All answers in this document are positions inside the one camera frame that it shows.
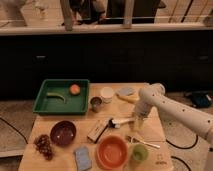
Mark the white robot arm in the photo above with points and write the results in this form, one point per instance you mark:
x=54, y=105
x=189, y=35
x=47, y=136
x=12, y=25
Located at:
x=153, y=95

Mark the green bean pod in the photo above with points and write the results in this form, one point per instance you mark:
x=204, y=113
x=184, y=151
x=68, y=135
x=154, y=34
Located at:
x=56, y=95

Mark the orange bowl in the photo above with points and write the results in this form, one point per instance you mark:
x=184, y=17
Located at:
x=111, y=153

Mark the white rectangular box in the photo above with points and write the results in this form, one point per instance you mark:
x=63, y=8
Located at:
x=97, y=130

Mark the green cup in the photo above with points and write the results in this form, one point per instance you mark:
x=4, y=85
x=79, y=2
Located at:
x=139, y=153

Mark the green plastic tray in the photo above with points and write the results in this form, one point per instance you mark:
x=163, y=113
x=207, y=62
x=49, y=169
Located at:
x=75, y=104

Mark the red grape bunch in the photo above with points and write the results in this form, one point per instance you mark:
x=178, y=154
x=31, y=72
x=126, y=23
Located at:
x=43, y=146

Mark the grey blue cloth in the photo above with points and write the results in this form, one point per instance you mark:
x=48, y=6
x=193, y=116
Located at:
x=125, y=91

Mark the silver fork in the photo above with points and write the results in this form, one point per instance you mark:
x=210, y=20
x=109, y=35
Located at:
x=132, y=139

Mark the purple bowl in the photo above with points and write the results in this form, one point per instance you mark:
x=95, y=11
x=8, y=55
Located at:
x=63, y=133

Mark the blue sponge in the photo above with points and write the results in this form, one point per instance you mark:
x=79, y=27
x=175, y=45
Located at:
x=82, y=158

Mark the white cup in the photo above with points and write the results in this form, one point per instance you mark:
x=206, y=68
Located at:
x=107, y=94

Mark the small metal cup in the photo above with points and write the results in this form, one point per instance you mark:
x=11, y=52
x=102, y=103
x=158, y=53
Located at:
x=96, y=104

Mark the orange fruit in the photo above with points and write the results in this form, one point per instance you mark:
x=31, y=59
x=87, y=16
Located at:
x=74, y=89

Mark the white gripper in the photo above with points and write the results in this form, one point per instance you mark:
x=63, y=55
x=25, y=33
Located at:
x=142, y=111

